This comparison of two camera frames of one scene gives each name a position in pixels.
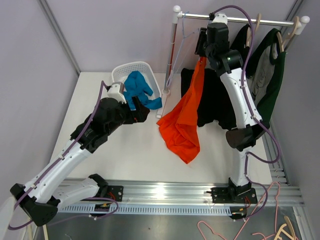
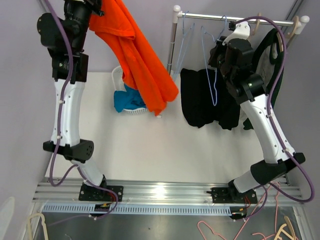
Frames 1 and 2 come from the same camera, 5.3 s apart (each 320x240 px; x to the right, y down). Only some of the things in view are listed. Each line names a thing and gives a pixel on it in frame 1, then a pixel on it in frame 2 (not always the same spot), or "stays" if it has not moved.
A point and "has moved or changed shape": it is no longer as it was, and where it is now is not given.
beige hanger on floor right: x=284 y=235 stays
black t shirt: x=214 y=109 stays
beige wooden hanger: x=282 y=44 stays
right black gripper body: x=200 y=50 to x=217 y=59
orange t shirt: x=180 y=128 to x=143 y=68
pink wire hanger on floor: x=255 y=211 stays
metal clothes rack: x=177 y=15 stays
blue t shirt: x=135 y=85 has moved or changed shape
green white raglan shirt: x=265 y=72 stays
